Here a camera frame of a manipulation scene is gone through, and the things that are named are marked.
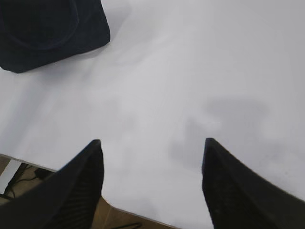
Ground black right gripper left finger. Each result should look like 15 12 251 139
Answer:
0 139 104 229

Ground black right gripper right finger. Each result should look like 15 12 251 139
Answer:
202 138 305 229

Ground black floor cables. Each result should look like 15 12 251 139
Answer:
0 163 57 200

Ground navy blue lunch bag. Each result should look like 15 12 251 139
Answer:
0 0 111 73

